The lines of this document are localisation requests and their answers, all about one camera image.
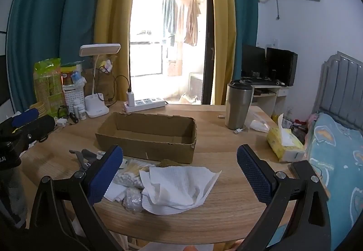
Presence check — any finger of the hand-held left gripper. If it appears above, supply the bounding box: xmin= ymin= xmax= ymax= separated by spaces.
xmin=21 ymin=115 xmax=56 ymax=144
xmin=13 ymin=108 xmax=39 ymax=127

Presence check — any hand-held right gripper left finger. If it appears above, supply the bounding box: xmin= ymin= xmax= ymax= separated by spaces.
xmin=28 ymin=144 xmax=125 ymax=251

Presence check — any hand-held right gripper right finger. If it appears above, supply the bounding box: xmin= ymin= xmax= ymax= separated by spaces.
xmin=236 ymin=144 xmax=332 ymax=251

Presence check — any grey fabric item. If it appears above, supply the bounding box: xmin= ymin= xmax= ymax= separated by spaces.
xmin=69 ymin=149 xmax=100 ymax=172

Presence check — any bag of cotton swabs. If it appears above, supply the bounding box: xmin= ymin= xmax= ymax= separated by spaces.
xmin=112 ymin=159 xmax=156 ymax=190

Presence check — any brown cardboard box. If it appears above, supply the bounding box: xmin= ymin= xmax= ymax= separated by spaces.
xmin=95 ymin=112 xmax=197 ymax=164

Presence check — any brown plush bear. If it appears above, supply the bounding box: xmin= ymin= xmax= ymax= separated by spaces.
xmin=159 ymin=159 xmax=182 ymax=168

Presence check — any white paper towel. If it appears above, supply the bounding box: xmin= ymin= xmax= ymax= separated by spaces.
xmin=140 ymin=166 xmax=222 ymax=215

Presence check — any stack of beige bowls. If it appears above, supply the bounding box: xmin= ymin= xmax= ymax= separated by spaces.
xmin=30 ymin=101 xmax=48 ymax=119

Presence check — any green snack packet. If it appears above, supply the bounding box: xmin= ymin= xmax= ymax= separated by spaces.
xmin=33 ymin=58 xmax=66 ymax=118

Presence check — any yellow tissue pack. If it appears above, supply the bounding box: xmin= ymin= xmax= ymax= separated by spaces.
xmin=267 ymin=114 xmax=306 ymax=162

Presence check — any white woven basket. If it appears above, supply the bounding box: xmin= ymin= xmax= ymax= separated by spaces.
xmin=63 ymin=88 xmax=86 ymax=114

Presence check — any clear plastic bag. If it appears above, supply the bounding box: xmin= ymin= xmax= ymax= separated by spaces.
xmin=250 ymin=118 xmax=270 ymax=134

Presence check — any red and yellow can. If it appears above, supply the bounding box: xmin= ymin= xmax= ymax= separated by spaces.
xmin=60 ymin=64 xmax=83 ymax=90

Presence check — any white desk lamp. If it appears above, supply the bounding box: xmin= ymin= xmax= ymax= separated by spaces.
xmin=79 ymin=44 xmax=121 ymax=119

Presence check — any steel tumbler with black lid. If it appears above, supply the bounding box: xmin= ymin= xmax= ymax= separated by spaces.
xmin=225 ymin=80 xmax=254 ymax=130

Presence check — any brown storage carton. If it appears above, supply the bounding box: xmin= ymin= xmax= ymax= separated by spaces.
xmin=91 ymin=67 xmax=117 ymax=100

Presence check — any white computer desk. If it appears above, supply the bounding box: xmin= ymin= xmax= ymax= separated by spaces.
xmin=250 ymin=81 xmax=290 ymax=119

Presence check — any blue printed blanket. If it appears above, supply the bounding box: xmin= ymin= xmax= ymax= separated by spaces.
xmin=305 ymin=113 xmax=363 ymax=251

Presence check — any white power strip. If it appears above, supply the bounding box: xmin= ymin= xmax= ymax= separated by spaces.
xmin=123 ymin=98 xmax=166 ymax=113

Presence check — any small yellow white plush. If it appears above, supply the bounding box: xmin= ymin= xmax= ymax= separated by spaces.
xmin=99 ymin=59 xmax=113 ymax=73

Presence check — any teal curtain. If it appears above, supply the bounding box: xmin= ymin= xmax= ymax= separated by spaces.
xmin=229 ymin=0 xmax=259 ymax=93
xmin=6 ymin=0 xmax=112 ymax=115

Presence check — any black keyboard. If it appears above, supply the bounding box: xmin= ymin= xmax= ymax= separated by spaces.
xmin=241 ymin=77 xmax=280 ymax=84

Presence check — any grey balcony appliance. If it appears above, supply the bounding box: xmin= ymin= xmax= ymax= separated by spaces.
xmin=187 ymin=73 xmax=204 ymax=99

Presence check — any black monitor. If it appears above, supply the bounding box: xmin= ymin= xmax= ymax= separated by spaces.
xmin=242 ymin=44 xmax=267 ymax=78

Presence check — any grey padded headboard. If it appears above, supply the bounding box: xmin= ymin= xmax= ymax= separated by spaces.
xmin=312 ymin=51 xmax=363 ymax=133

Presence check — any yellow curtain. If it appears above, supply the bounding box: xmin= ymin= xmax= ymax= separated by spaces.
xmin=93 ymin=0 xmax=141 ymax=104
xmin=211 ymin=0 xmax=238 ymax=106

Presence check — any hanging brown shirt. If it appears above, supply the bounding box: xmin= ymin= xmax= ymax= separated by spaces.
xmin=184 ymin=0 xmax=202 ymax=46

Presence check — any hanging blue-grey shirt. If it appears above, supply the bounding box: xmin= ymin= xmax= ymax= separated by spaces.
xmin=162 ymin=0 xmax=178 ymax=39

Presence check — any black charger cable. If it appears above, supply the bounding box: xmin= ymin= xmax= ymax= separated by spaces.
xmin=96 ymin=67 xmax=133 ymax=104

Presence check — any black door frame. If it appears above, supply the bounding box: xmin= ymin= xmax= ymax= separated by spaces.
xmin=199 ymin=0 xmax=215 ymax=105

